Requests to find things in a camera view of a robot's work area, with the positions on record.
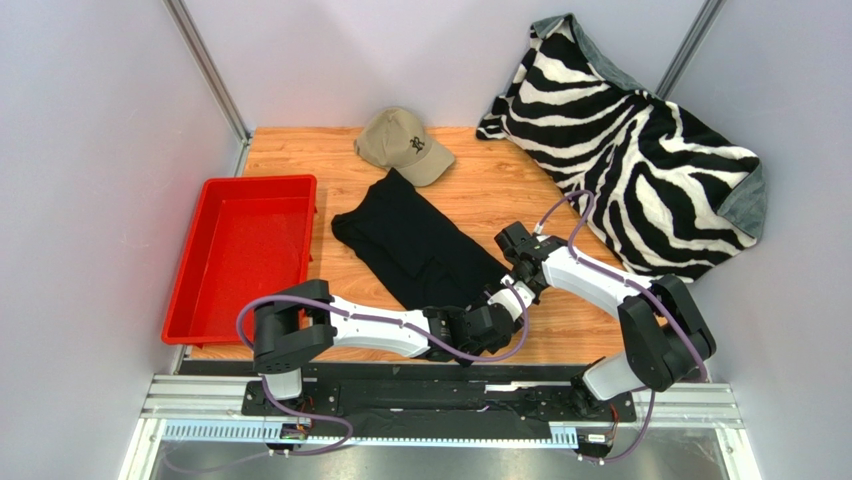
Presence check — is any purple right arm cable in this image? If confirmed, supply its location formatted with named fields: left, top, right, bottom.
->
left=532, top=189, right=710, bottom=465

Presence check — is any black t shirt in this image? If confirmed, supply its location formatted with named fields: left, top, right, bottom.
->
left=331, top=169, right=508, bottom=310

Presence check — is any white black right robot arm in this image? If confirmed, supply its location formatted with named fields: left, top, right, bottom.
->
left=488, top=222, right=717, bottom=418

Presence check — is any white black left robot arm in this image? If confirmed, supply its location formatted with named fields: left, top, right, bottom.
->
left=237, top=277, right=538, bottom=401

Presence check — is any zebra print blanket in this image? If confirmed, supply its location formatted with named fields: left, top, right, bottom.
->
left=476, top=14, right=768, bottom=282

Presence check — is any beige baseball cap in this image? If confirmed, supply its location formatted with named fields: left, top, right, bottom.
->
left=353, top=107, right=456, bottom=187

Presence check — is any red plastic tray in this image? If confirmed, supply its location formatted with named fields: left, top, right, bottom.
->
left=161, top=175, right=317, bottom=346

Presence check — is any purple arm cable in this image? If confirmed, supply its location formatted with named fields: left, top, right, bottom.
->
left=163, top=279, right=530, bottom=475
left=532, top=189, right=710, bottom=465

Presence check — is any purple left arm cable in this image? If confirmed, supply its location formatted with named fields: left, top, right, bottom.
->
left=163, top=279, right=530, bottom=475

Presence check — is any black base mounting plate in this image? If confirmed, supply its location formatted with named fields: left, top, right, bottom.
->
left=178, top=359, right=707, bottom=441

